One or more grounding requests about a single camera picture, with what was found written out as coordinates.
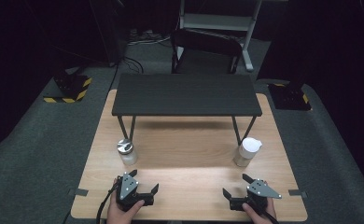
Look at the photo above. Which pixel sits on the white metal stand frame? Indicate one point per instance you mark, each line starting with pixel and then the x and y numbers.
pixel 220 21

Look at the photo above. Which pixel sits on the grey tape strip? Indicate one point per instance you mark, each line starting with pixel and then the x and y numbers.
pixel 297 193
pixel 78 192

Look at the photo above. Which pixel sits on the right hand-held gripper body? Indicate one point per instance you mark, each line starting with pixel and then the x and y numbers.
pixel 256 194

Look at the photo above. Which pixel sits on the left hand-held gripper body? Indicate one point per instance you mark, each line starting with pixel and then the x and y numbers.
pixel 128 188

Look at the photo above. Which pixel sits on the black chair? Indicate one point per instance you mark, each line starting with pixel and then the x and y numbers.
pixel 205 46

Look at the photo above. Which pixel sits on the yellow-black striped stand base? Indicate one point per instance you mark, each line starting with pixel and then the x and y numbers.
pixel 69 88
pixel 290 96

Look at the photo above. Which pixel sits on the glass jar with white lid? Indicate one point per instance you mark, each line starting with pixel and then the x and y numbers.
pixel 248 151

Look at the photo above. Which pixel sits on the person's right hand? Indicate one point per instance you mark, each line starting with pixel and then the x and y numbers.
pixel 258 216

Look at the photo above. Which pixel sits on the glass jar with metal lid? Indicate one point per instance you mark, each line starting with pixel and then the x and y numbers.
pixel 127 152

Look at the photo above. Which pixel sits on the dark cabinet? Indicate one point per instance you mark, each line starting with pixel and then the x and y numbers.
pixel 110 31

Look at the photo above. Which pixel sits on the person's left hand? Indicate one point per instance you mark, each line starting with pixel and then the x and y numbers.
pixel 121 214

